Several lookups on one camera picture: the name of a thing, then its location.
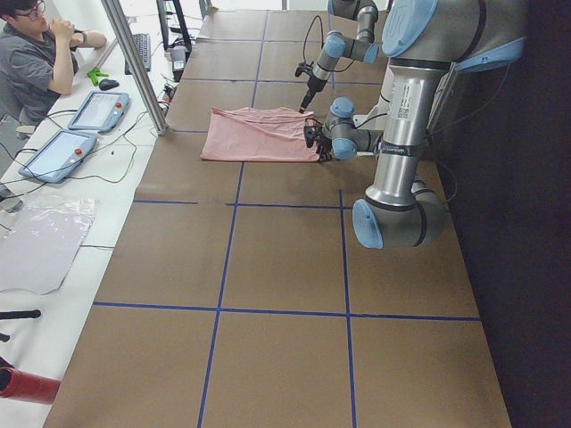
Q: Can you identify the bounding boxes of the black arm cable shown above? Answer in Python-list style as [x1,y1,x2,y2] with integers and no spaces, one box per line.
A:
[301,14,353,75]

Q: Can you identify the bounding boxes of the black computer mouse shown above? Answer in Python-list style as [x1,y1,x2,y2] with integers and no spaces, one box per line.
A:
[98,78,120,91]

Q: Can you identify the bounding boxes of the blue teach pendant near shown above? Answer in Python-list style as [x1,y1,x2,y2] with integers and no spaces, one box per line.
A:
[19,129,97,184]

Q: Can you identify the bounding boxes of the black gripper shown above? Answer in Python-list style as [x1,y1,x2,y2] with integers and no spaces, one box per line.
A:
[294,62,330,112]
[303,119,333,161]

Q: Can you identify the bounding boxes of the aluminium frame post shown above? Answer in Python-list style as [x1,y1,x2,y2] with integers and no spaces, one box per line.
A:
[102,0,168,136]

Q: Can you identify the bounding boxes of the clear plastic bag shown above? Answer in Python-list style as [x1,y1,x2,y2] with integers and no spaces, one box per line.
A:
[1,195,99,295]

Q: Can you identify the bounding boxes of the green handled tool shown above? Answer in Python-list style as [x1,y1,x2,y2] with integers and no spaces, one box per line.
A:
[87,67,109,86]

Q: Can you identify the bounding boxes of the seated person grey shirt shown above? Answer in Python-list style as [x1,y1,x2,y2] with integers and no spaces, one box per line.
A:
[1,1,107,126]

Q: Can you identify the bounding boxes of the blue teach pendant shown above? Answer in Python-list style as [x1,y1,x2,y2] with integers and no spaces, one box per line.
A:
[67,91,130,133]
[19,129,97,184]

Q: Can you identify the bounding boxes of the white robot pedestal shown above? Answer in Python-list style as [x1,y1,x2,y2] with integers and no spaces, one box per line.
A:
[350,78,392,158]

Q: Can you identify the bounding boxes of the red cylinder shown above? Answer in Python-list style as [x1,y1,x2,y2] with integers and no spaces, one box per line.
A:
[1,366,61,405]

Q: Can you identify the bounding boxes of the black keyboard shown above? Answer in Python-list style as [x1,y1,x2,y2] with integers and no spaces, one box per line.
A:
[132,33,152,71]

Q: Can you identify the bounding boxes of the pink printed t-shirt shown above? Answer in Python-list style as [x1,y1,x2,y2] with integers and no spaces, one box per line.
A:
[201,107,319,162]

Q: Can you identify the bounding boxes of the blue teach pendant far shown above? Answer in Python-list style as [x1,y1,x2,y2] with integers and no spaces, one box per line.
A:
[67,91,130,133]

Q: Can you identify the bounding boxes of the black tripod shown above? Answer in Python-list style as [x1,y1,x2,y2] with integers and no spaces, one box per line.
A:
[0,309,42,343]

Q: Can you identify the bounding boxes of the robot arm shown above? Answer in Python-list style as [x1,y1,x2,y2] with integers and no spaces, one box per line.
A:
[296,1,528,249]
[294,0,379,113]

